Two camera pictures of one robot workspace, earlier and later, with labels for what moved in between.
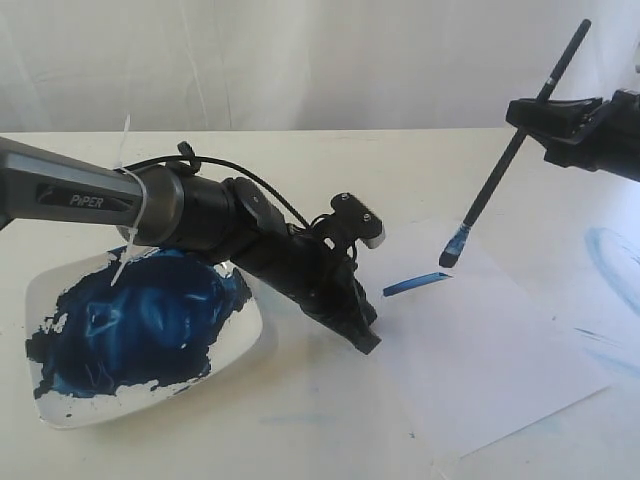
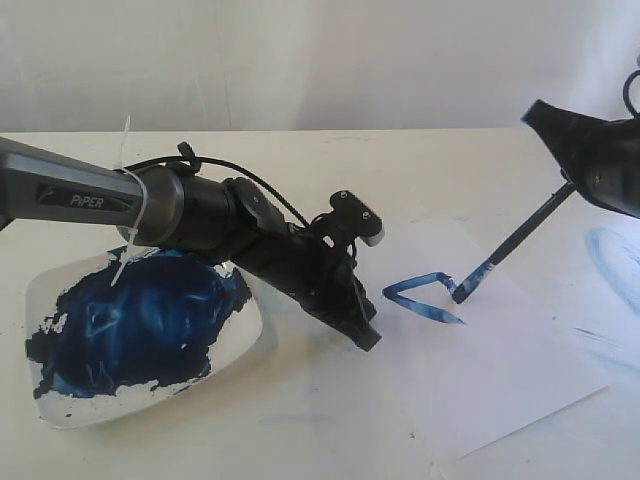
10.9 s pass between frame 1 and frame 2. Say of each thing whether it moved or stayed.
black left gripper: stayed
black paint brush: moved
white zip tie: stayed
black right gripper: moved
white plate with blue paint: stayed
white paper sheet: stayed
